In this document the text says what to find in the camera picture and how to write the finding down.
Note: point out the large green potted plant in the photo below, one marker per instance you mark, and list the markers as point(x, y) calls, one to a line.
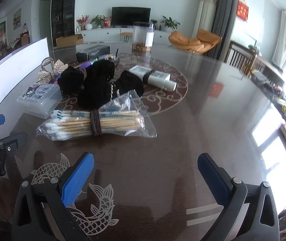
point(170, 22)

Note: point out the clear plastic box cartoon print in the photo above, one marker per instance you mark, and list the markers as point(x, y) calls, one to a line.
point(39, 98)

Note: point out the purple bottle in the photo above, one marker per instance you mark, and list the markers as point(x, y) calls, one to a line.
point(87, 64)

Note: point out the clear plastic jar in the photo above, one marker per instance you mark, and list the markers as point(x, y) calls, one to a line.
point(143, 36)

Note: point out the small green potted plant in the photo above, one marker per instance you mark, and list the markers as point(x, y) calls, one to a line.
point(154, 22)

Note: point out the dark display shelf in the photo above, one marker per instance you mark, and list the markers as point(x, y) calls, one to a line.
point(64, 7)

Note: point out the wooden stool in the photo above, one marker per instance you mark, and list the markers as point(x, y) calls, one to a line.
point(125, 33)

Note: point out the white storage box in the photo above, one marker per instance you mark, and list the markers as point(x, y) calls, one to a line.
point(15, 72)

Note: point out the dark wooden chair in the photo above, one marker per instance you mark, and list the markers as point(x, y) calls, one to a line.
point(240, 57)

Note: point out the covered floor air conditioner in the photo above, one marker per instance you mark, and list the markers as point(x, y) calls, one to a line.
point(205, 12)

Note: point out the red ornament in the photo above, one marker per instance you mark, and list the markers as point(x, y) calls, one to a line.
point(107, 22)

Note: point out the white round vase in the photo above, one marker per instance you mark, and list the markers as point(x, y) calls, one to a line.
point(88, 26)

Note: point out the framed wall painting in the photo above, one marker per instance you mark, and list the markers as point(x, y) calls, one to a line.
point(17, 17)

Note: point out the cotton swab pack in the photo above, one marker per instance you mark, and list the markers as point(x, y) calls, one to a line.
point(95, 125)

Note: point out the white sideboard cabinet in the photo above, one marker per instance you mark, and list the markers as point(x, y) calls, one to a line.
point(102, 35)

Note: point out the bushy green potted plant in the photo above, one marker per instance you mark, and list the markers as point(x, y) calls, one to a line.
point(98, 20)

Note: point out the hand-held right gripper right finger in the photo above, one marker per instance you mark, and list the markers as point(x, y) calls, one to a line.
point(213, 178)

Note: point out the cardboard box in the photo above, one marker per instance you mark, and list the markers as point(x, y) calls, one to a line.
point(69, 41)

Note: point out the red wall hanging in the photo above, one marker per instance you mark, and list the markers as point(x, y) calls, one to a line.
point(243, 11)

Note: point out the black sock bundle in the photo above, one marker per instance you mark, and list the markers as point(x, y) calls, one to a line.
point(92, 94)
point(130, 82)

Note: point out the black rectangular box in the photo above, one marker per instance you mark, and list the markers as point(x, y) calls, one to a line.
point(95, 50)

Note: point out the red flower arrangement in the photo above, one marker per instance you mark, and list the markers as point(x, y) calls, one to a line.
point(82, 20)

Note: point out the orange lounge chair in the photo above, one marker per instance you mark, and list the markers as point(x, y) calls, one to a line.
point(198, 41)

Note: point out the white curtain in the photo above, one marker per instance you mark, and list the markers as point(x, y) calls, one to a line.
point(285, 37)

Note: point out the white bottle bundle black band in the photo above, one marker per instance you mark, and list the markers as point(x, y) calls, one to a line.
point(155, 77)

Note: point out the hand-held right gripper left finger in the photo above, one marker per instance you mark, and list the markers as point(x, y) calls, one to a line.
point(79, 178)

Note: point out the black television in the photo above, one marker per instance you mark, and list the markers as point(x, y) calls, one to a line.
point(130, 15)

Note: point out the glitter bow hair clip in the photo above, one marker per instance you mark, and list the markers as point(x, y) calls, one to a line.
point(49, 72)

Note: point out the grey curtain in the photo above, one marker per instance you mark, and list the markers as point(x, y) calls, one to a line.
point(221, 17)

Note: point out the cluttered wooden side table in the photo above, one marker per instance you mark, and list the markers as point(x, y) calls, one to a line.
point(268, 72)

